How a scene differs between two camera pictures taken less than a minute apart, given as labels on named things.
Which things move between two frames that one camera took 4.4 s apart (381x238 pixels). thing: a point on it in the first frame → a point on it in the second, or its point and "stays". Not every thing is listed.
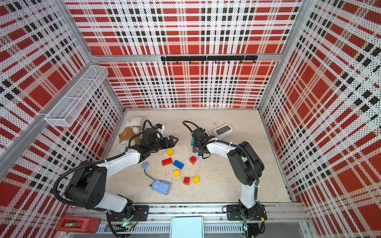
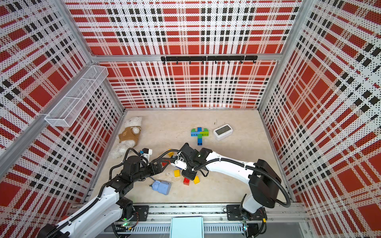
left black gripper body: (155, 146) → (145, 171)
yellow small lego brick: (196, 179) stays
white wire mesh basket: (61, 114) stays
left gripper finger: (170, 142) → (162, 164)
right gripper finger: (197, 148) → (188, 174)
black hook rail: (209, 58) stays
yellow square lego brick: (176, 173) stays
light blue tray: (187, 227) stays
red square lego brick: (186, 181) stays
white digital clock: (223, 132) stays
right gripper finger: (205, 155) → (205, 168)
